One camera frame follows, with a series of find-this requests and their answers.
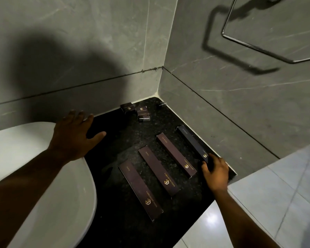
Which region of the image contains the person's right hand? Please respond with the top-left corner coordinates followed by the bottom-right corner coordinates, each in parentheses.
top-left (201, 153), bottom-right (230, 193)

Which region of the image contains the white sink basin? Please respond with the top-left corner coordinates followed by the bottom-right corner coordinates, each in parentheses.
top-left (0, 122), bottom-right (97, 248)

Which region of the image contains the long dark blue box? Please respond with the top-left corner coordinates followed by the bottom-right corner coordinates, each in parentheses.
top-left (177, 125), bottom-right (214, 171)

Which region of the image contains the small brown box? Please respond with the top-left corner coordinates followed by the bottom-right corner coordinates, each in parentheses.
top-left (134, 106), bottom-right (148, 117)
top-left (120, 102), bottom-right (134, 114)

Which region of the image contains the long brown box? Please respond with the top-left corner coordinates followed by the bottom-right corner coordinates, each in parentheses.
top-left (118, 161), bottom-right (164, 221)
top-left (156, 133), bottom-right (197, 179)
top-left (138, 145), bottom-right (181, 197)

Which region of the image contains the person's left forearm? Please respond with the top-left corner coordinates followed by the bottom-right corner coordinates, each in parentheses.
top-left (0, 149), bottom-right (71, 248)

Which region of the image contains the person's left hand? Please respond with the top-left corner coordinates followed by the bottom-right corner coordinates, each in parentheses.
top-left (49, 110), bottom-right (107, 163)

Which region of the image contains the chrome towel ring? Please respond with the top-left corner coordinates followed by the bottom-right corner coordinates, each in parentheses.
top-left (221, 0), bottom-right (310, 64)

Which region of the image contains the person's right forearm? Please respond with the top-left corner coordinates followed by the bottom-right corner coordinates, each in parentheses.
top-left (212, 188), bottom-right (282, 248)

